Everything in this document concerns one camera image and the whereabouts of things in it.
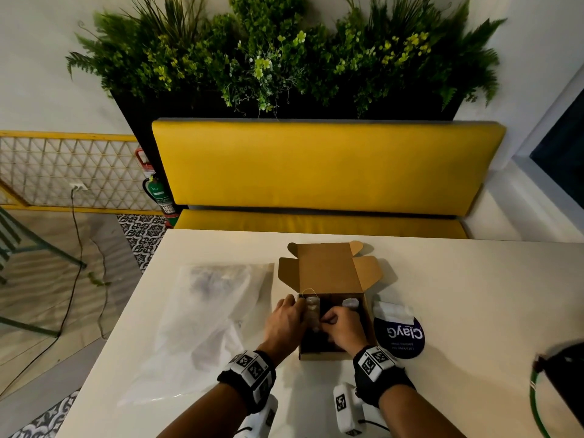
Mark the person's right forearm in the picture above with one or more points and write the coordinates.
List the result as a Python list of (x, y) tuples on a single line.
[(417, 415)]

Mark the person's right hand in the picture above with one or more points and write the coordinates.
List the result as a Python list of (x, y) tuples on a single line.
[(349, 330)]

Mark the green artificial plants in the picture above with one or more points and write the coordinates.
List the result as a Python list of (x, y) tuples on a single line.
[(283, 50)]

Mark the person's right fingers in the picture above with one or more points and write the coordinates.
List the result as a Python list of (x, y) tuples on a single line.
[(329, 321)]

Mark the open brown cardboard box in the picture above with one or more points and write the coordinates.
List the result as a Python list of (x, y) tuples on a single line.
[(326, 269)]

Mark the person's left forearm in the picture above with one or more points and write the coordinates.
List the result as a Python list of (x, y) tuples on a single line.
[(210, 417)]

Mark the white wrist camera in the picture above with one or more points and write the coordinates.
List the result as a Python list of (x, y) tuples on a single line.
[(263, 421), (349, 410)]

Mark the person's left fingers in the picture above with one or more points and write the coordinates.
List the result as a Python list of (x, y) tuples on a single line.
[(303, 309)]

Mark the black bag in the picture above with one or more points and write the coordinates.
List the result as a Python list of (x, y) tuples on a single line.
[(568, 378)]

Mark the white window frame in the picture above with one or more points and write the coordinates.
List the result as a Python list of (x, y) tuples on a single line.
[(529, 164)]

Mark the green leaf sprig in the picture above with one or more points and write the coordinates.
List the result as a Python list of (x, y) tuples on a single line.
[(98, 280)]

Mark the yellow lattice railing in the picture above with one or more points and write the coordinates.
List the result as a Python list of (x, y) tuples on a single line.
[(54, 171)]

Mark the green fire extinguisher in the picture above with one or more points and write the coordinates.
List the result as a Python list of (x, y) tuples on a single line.
[(157, 191)]

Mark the white paper pouch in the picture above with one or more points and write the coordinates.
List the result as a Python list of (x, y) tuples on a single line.
[(392, 311)]

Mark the green metal chair frame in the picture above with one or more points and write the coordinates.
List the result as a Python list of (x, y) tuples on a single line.
[(27, 244)]

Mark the white wall socket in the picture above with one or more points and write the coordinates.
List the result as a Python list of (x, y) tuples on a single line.
[(79, 186)]

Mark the translucent plastic bag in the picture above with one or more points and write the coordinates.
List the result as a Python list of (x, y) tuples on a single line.
[(200, 328)]

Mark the yellow bench seat cushion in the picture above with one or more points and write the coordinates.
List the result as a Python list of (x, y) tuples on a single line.
[(319, 223)]

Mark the yellow bench backrest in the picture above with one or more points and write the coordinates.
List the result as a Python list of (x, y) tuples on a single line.
[(328, 166)]

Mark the person's left hand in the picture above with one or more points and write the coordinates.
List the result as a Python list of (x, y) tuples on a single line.
[(283, 326)]

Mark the small white-capped bottle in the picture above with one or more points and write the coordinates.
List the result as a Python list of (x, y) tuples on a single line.
[(350, 303)]

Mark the small clear bottle with tag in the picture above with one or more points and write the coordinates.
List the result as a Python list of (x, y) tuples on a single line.
[(313, 307)]

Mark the round purple card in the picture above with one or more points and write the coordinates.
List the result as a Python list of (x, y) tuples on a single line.
[(404, 342)]

